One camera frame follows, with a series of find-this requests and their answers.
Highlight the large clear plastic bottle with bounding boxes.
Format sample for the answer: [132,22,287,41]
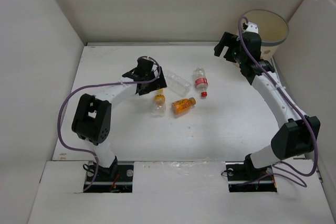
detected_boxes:
[163,70,192,97]

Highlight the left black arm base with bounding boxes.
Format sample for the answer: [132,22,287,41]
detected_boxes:
[83,162,134,194]

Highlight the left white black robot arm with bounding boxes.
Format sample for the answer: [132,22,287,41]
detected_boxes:
[71,56,167,180]

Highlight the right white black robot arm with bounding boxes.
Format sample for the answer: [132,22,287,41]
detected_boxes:
[214,31,320,179]

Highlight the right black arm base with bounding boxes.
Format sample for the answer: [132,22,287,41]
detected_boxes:
[221,162,277,193]

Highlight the cream capybara bin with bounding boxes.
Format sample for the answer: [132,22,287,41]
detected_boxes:
[243,9,289,60]

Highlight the clear bottle yellow cap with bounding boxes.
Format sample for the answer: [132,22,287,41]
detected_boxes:
[151,89,166,117]

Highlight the clear bottle red label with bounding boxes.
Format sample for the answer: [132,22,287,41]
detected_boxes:
[193,68,208,99]

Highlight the orange bottle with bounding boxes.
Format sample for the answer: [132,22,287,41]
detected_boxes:
[171,98,196,115]

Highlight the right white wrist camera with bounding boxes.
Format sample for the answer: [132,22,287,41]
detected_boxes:
[242,22,259,34]

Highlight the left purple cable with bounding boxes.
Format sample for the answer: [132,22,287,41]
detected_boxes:
[57,56,161,192]

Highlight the purple cable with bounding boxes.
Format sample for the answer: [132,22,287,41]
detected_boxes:
[236,16,320,188]
[57,56,161,192]

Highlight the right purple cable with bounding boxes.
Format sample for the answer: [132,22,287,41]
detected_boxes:
[236,16,320,188]

